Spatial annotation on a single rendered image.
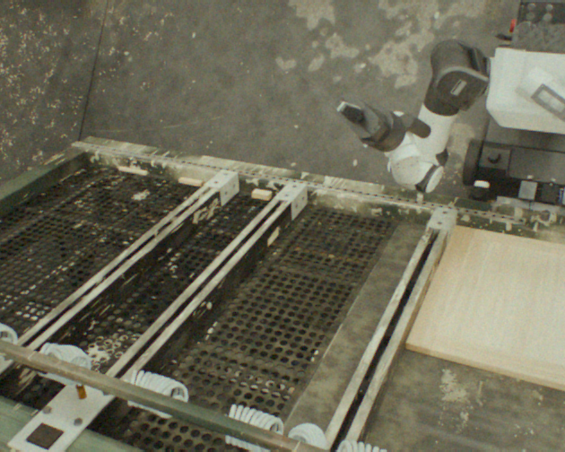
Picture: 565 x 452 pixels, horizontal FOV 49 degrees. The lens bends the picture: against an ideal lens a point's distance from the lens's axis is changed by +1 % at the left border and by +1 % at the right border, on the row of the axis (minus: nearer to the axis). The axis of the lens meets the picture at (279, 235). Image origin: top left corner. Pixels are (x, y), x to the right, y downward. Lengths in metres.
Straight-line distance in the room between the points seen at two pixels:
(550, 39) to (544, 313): 0.63
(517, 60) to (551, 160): 1.19
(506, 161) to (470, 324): 1.23
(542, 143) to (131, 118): 2.10
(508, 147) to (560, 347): 1.31
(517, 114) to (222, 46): 2.17
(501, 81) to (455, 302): 0.54
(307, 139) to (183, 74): 0.83
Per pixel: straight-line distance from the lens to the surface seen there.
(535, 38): 1.55
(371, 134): 1.28
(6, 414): 1.32
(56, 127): 3.87
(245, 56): 3.37
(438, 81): 1.54
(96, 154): 2.46
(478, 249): 1.83
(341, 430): 1.22
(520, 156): 2.69
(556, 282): 1.75
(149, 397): 1.03
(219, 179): 2.07
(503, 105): 1.55
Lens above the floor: 2.78
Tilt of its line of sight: 68 degrees down
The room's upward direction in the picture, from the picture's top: 65 degrees counter-clockwise
